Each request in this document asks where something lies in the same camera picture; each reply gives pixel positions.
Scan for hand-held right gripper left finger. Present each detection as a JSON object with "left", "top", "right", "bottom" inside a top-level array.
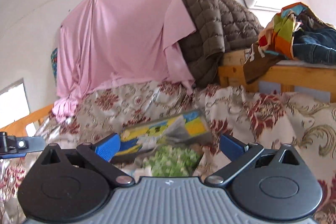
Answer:
[{"left": 35, "top": 133, "right": 135, "bottom": 187}]

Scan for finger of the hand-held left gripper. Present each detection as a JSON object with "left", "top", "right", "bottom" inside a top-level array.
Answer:
[{"left": 0, "top": 132, "right": 46, "bottom": 160}]

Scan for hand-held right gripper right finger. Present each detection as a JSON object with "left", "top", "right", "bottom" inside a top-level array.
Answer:
[{"left": 204, "top": 133, "right": 305, "bottom": 186}]

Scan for green patterned cloth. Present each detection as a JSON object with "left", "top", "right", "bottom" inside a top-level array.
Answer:
[{"left": 143, "top": 144, "right": 204, "bottom": 178}]

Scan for window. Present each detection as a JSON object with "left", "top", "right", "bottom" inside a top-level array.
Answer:
[{"left": 0, "top": 78, "right": 31, "bottom": 130}]

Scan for floral printed blanket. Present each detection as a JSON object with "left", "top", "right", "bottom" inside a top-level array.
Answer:
[{"left": 0, "top": 80, "right": 336, "bottom": 224}]

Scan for grey mesh cloth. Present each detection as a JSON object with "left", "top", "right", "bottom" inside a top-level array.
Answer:
[{"left": 157, "top": 118, "right": 214, "bottom": 147}]

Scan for brown cloth with white print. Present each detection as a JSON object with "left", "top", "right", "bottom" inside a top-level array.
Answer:
[{"left": 243, "top": 43, "right": 287, "bottom": 84}]

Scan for pink hanging sheet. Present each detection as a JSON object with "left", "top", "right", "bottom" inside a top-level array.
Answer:
[{"left": 52, "top": 0, "right": 198, "bottom": 125}]

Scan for brown quilted jacket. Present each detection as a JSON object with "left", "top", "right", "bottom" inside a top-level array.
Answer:
[{"left": 180, "top": 0, "right": 264, "bottom": 88}]

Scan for colourful patchwork cloth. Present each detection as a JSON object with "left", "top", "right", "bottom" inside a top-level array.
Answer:
[{"left": 258, "top": 2, "right": 316, "bottom": 61}]

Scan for blue jeans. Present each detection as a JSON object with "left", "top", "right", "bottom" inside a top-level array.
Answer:
[{"left": 292, "top": 27, "right": 336, "bottom": 66}]

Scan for orange wooden bed rail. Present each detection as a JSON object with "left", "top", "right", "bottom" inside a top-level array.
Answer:
[{"left": 0, "top": 104, "right": 55, "bottom": 138}]

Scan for colourful wall hanging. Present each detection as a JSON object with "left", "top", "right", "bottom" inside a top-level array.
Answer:
[{"left": 50, "top": 47, "right": 59, "bottom": 87}]

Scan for wooden bunk bed frame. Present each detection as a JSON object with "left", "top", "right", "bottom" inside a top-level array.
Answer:
[{"left": 217, "top": 48, "right": 336, "bottom": 96}]

